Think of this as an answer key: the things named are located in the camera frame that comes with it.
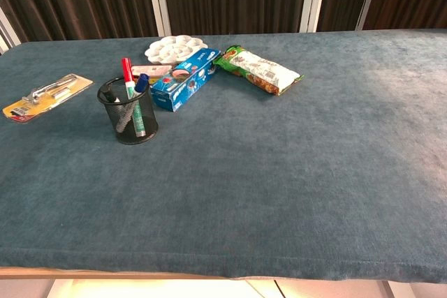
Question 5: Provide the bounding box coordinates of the white flower paint palette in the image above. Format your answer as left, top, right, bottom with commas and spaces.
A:
144, 34, 209, 66

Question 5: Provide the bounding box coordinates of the blue Oreo cookie box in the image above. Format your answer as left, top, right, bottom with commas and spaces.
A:
150, 47, 221, 113

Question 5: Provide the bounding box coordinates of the green white snack bag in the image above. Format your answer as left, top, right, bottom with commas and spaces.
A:
213, 45, 305, 96

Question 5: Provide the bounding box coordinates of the pink eraser box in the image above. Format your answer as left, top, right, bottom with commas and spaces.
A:
131, 64, 175, 79

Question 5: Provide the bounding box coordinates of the black mesh pen holder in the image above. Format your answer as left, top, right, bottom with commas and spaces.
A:
96, 77, 159, 145

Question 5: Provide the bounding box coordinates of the blue cap marker pen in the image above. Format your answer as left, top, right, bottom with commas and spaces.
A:
116, 73, 151, 134

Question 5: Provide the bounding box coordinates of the yellow blister pack tool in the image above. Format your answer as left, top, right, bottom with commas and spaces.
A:
1, 73, 94, 125

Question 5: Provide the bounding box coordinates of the blue velvet tablecloth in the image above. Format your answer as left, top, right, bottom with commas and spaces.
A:
0, 28, 447, 284

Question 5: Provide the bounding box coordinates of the red cap marker pen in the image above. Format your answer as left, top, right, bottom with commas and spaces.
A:
121, 57, 146, 138

